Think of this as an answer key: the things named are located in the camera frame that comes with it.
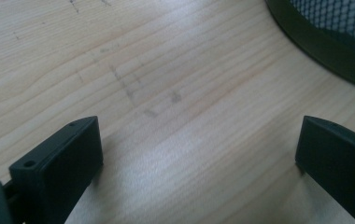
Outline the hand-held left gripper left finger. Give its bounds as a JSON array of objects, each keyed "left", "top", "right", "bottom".
[{"left": 8, "top": 115, "right": 105, "bottom": 224}]

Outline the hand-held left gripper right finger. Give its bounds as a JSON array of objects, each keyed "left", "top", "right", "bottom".
[{"left": 294, "top": 115, "right": 355, "bottom": 224}]

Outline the black mesh trash bin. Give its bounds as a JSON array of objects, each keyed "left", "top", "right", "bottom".
[{"left": 264, "top": 0, "right": 355, "bottom": 93}]

